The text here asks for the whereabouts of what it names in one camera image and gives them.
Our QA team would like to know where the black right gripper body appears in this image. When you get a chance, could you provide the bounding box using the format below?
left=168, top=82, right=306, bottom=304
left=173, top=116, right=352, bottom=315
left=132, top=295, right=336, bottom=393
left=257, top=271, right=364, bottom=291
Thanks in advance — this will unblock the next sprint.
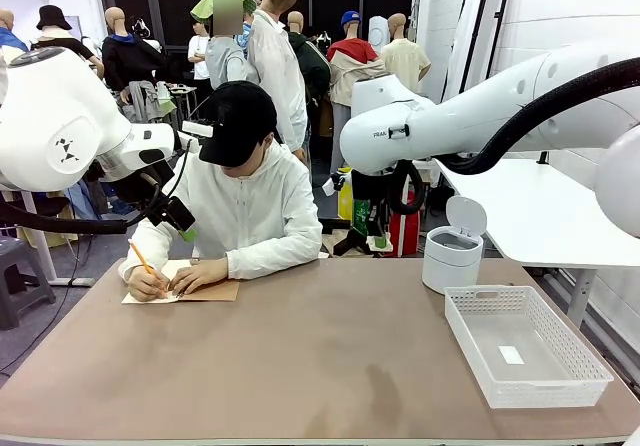
left=351, top=168, right=396, bottom=208

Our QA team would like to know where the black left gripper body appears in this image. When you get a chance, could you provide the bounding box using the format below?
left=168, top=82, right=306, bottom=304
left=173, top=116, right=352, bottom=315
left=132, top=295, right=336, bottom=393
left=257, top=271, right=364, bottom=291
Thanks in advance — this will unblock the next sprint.
left=115, top=157, right=177, bottom=208

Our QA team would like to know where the yellow pencil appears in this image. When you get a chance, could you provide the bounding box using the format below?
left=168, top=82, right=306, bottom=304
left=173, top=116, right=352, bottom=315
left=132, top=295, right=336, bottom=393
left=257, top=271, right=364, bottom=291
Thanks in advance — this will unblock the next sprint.
left=127, top=238, right=169, bottom=300

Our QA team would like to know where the spiral notebook brown cover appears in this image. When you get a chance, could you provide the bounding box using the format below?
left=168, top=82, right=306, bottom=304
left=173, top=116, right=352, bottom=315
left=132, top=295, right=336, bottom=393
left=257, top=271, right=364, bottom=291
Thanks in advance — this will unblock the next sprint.
left=121, top=259, right=240, bottom=306

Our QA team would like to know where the person's right forearm white sleeve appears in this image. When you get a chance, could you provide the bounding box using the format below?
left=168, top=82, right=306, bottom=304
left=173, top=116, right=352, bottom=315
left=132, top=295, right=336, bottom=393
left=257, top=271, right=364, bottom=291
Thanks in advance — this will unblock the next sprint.
left=117, top=215, right=174, bottom=283

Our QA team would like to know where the person's left forearm white sleeve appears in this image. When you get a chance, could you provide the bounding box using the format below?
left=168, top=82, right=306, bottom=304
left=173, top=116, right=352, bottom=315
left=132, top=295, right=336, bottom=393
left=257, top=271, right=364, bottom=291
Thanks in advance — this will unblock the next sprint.
left=224, top=228, right=324, bottom=282

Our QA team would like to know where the person's left hand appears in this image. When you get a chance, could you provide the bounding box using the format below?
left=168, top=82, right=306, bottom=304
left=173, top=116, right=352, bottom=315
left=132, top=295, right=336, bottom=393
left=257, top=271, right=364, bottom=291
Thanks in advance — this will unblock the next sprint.
left=166, top=258, right=231, bottom=298

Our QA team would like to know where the person's right hand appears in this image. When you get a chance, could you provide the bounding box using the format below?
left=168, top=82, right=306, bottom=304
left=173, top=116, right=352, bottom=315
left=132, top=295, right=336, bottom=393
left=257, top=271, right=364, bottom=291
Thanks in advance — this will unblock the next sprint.
left=127, top=264, right=172, bottom=303

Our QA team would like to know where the green recycling bin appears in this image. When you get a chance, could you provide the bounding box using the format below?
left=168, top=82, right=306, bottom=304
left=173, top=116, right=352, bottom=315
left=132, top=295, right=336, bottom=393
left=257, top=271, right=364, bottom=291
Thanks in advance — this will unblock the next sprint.
left=352, top=198, right=372, bottom=237

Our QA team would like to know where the yellow recycling bin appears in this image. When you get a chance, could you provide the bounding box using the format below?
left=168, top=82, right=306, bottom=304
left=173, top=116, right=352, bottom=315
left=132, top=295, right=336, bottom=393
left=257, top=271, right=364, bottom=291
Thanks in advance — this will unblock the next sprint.
left=337, top=165, right=355, bottom=220

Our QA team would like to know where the black and wood stand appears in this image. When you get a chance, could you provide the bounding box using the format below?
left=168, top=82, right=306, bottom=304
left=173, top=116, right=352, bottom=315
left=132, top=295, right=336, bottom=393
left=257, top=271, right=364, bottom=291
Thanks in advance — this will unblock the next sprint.
left=319, top=218, right=376, bottom=257

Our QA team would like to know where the blue denim garment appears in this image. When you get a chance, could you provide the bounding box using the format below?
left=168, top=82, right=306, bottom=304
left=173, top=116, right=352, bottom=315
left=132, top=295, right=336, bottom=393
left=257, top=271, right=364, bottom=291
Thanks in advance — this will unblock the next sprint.
left=64, top=163, right=119, bottom=222

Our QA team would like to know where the white lidded trash can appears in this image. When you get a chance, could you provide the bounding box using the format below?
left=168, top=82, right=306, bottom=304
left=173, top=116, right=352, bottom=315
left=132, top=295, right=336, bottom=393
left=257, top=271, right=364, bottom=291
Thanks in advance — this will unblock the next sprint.
left=421, top=194, right=488, bottom=296

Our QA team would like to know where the person's white hoodie torso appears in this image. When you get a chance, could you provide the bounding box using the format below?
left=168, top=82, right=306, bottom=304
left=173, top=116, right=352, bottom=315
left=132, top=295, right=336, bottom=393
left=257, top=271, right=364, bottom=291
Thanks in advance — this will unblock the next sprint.
left=164, top=140, right=324, bottom=267

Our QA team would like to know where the hanging grey garment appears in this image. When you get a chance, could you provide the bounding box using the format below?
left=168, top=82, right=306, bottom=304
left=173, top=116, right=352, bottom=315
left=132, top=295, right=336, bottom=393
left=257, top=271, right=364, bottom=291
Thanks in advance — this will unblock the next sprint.
left=124, top=79, right=164, bottom=123

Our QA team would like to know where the small background table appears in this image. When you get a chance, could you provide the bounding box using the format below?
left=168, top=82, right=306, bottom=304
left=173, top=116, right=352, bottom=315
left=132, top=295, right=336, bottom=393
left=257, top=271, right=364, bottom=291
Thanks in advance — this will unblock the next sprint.
left=167, top=83, right=199, bottom=137

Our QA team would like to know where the black baseball cap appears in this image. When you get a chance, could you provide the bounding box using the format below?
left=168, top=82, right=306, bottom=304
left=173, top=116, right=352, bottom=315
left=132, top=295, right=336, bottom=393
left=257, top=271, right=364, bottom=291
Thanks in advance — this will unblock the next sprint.
left=198, top=80, right=284, bottom=168

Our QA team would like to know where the mannequin red beige jacket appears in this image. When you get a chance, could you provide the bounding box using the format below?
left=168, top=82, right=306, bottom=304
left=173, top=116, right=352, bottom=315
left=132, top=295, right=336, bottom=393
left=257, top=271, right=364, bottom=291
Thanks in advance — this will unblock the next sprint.
left=326, top=10, right=387, bottom=175

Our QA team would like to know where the mannequin cream shirt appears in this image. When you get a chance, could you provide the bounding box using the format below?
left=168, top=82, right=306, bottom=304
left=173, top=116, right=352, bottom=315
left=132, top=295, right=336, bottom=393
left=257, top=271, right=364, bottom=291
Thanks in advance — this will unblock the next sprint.
left=379, top=13, right=432, bottom=100

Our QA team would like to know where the mannequin black sweater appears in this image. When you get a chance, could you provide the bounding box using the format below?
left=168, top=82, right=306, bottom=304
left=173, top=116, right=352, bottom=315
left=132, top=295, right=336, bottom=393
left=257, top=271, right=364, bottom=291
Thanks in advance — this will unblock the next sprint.
left=101, top=6, right=169, bottom=110

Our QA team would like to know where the grey step stool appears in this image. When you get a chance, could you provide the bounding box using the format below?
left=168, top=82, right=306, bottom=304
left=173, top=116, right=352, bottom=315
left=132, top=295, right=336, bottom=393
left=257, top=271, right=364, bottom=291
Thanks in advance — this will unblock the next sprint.
left=0, top=237, right=57, bottom=331

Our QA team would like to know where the mannequin dark green hoodie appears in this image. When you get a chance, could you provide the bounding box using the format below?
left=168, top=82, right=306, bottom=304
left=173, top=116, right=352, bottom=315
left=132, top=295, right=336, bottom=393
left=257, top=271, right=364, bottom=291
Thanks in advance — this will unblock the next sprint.
left=286, top=10, right=332, bottom=140

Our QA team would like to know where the tall mannequin white jacket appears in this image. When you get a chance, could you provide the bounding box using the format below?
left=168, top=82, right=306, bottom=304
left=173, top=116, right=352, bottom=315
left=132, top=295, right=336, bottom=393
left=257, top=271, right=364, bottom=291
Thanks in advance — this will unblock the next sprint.
left=246, top=0, right=310, bottom=163

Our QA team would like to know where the white desk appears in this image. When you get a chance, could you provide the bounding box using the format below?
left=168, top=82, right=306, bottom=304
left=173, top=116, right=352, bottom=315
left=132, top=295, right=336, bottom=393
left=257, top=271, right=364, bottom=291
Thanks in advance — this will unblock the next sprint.
left=433, top=157, right=640, bottom=328

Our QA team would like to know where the white torso form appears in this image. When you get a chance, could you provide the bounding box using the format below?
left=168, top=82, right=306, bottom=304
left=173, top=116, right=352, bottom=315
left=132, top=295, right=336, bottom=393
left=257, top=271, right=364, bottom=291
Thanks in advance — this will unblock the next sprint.
left=368, top=15, right=390, bottom=56

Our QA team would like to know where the mannequin grey vest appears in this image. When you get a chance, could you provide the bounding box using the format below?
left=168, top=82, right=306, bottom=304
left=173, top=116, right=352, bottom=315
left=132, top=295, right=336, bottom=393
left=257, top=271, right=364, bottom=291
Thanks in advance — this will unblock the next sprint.
left=204, top=0, right=259, bottom=92

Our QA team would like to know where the person in white t-shirt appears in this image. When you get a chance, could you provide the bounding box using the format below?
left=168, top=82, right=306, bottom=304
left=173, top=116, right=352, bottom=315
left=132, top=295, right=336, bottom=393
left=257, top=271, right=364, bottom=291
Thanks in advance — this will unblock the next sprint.
left=187, top=18, right=212, bottom=83

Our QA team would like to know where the mannequin dark top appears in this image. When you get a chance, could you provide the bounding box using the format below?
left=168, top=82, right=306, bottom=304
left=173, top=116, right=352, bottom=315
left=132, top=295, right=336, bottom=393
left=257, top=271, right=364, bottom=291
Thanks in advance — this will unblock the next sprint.
left=29, top=25, right=105, bottom=80

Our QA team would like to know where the black bucket hat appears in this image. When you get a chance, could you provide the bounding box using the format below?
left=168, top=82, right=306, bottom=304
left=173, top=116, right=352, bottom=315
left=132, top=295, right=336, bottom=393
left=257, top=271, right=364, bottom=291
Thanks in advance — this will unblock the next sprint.
left=35, top=4, right=74, bottom=32

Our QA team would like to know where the mannequin blue white top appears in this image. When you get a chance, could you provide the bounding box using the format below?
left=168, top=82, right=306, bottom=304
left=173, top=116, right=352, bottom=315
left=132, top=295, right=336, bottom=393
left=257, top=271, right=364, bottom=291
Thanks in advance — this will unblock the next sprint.
left=0, top=8, right=30, bottom=65

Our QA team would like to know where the white perforated plastic basket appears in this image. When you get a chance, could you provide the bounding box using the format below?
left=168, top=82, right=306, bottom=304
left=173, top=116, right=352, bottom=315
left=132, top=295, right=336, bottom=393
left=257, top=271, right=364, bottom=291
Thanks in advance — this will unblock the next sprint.
left=443, top=284, right=615, bottom=410

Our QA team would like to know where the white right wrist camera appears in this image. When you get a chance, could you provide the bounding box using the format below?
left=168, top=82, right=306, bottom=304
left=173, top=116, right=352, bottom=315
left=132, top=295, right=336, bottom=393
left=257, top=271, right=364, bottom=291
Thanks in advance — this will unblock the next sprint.
left=322, top=173, right=347, bottom=198

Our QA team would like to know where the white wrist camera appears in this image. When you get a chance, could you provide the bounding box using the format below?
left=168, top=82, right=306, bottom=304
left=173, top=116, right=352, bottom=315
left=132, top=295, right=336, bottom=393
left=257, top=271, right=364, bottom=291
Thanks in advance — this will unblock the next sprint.
left=173, top=119, right=216, bottom=155
left=322, top=173, right=347, bottom=198

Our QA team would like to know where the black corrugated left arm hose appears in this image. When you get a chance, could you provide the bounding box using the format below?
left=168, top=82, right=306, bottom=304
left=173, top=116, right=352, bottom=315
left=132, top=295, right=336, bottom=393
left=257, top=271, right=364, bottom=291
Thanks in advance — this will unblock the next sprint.
left=0, top=199, right=166, bottom=236

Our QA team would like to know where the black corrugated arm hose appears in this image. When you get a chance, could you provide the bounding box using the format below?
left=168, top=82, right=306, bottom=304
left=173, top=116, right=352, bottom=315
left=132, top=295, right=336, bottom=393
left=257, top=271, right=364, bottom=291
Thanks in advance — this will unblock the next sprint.
left=389, top=57, right=640, bottom=216
left=0, top=199, right=166, bottom=236

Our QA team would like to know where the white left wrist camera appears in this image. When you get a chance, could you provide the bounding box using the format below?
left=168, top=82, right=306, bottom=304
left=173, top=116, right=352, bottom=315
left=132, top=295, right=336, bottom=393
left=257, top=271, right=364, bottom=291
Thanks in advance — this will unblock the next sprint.
left=173, top=119, right=216, bottom=155

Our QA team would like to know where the white stand frame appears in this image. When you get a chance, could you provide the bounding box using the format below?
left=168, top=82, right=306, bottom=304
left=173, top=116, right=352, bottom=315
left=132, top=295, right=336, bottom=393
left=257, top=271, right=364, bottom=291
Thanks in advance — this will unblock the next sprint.
left=0, top=188, right=96, bottom=288

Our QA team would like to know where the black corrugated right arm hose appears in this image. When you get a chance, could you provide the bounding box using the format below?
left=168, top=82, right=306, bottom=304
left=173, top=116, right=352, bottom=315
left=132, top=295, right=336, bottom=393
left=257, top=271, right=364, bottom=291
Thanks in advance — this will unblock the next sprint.
left=389, top=57, right=640, bottom=216

